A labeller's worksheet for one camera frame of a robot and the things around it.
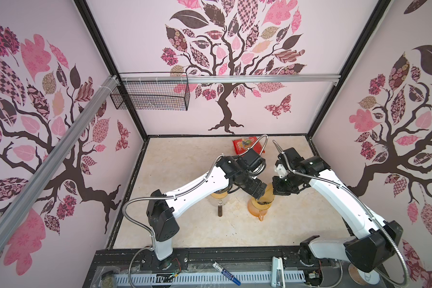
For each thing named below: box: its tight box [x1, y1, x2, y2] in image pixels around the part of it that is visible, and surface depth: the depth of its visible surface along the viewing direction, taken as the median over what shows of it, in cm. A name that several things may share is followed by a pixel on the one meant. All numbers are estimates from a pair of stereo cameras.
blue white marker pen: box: [212, 260, 242, 287], surface depth 71 cm
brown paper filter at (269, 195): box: [258, 182, 275, 203], surface depth 69 cm
